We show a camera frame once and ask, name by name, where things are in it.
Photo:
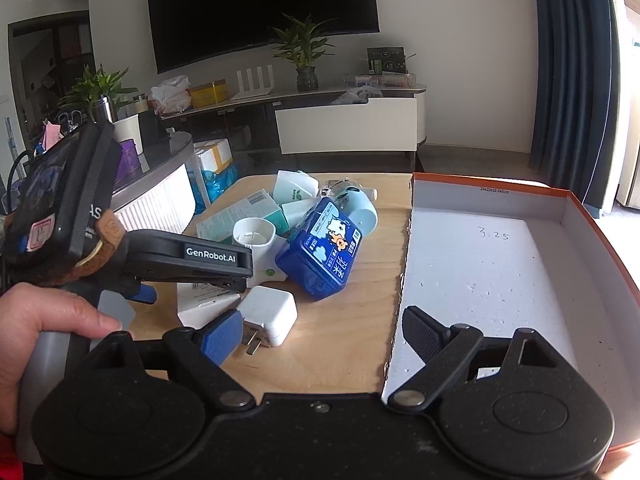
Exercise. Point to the teal white small carton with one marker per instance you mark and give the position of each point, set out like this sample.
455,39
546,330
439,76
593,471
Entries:
219,227

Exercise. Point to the purple storage tray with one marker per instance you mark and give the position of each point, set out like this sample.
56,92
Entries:
129,166

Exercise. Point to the white product box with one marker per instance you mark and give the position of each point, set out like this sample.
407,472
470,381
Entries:
198,304

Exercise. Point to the blue cartoon tin box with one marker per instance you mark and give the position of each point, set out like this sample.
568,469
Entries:
320,253

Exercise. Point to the white yellow cardboard box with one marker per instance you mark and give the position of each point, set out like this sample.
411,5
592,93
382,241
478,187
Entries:
214,155

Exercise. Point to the yellow tin box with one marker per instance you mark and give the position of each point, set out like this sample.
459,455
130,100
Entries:
214,92

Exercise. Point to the large wall television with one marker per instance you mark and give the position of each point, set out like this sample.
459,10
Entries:
188,31

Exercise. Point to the orange-rimmed cardboard box tray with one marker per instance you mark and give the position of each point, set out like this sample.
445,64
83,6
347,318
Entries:
553,392

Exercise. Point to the light blue cylindrical device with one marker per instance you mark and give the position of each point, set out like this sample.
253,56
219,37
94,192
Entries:
355,201

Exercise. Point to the white square usb charger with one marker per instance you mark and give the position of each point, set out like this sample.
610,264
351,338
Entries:
268,315

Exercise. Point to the round black-top side table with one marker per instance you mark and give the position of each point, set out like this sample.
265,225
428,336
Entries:
158,196

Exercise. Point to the white wifi router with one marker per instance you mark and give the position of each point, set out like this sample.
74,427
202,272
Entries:
254,82

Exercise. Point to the white paper cup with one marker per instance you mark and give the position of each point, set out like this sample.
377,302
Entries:
129,129

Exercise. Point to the dark green display box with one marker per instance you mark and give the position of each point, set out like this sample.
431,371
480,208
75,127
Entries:
386,60

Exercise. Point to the dark blue curtain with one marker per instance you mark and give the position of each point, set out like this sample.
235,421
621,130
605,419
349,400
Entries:
578,99

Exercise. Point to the bamboo plant on side table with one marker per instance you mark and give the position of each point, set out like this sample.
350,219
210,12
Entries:
98,90

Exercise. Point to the white plastic bag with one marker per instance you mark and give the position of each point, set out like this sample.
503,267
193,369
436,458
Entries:
171,96

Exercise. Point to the white plug-in repellent heater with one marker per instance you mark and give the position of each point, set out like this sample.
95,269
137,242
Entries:
260,237

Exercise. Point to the bamboo plant in dark vase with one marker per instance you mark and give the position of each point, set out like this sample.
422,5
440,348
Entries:
302,43

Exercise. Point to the person's left hand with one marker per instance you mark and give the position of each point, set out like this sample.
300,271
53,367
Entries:
26,312

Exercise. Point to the white tv console cabinet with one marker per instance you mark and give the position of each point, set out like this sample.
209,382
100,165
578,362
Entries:
313,123

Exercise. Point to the blue plastic bag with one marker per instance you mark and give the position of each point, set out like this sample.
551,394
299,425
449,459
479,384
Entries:
215,184

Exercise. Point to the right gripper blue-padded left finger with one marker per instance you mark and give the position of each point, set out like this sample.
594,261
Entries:
196,356

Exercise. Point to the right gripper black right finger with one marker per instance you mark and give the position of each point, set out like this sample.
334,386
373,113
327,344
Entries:
446,353

